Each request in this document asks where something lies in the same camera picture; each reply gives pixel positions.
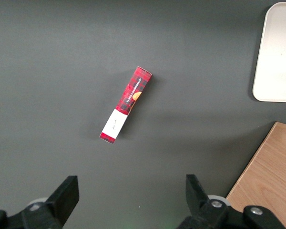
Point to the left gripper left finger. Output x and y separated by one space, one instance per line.
59 205

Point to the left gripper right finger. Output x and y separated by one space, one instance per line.
200 207

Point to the beige rectangular tray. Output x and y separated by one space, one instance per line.
278 52

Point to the wooden drawer cabinet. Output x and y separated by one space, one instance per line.
269 181

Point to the red plaid cookie box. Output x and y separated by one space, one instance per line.
129 102

